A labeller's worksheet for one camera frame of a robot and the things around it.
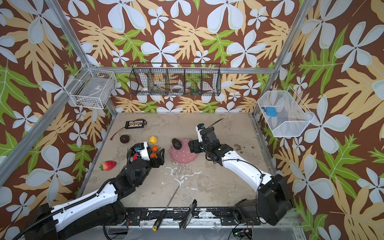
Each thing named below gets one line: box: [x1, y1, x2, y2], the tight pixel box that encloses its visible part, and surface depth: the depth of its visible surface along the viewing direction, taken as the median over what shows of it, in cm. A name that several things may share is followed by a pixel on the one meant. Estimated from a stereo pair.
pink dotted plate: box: [169, 138, 198, 164], surface depth 97 cm
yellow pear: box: [149, 136, 158, 145], surface depth 103 cm
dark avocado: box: [171, 138, 182, 151], surface depth 99 cm
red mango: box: [99, 161, 117, 172], surface depth 90 cm
